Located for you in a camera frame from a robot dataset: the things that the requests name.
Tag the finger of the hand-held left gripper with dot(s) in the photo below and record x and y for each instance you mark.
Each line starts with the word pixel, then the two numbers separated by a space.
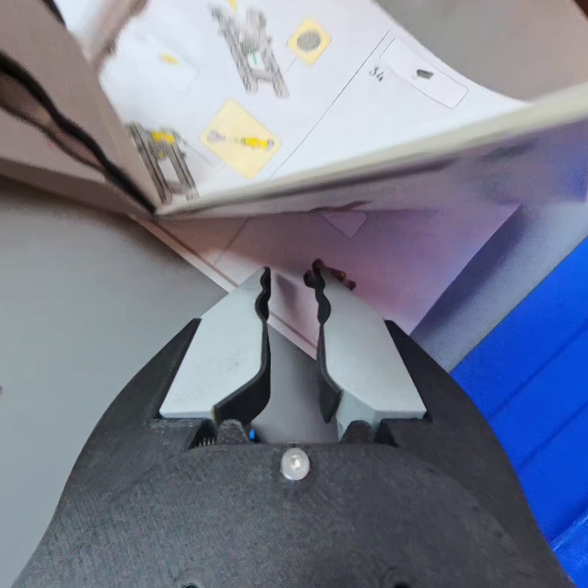
pixel 46 160
pixel 55 78

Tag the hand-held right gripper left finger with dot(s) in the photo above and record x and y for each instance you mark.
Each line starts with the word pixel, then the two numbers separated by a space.
pixel 216 363

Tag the blue plastic storage bin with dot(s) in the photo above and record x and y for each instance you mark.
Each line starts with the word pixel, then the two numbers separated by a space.
pixel 542 390

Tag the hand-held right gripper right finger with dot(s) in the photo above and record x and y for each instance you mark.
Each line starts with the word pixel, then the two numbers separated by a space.
pixel 367 363

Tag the lego instruction booklet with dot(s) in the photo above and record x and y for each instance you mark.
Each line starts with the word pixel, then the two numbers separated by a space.
pixel 367 115

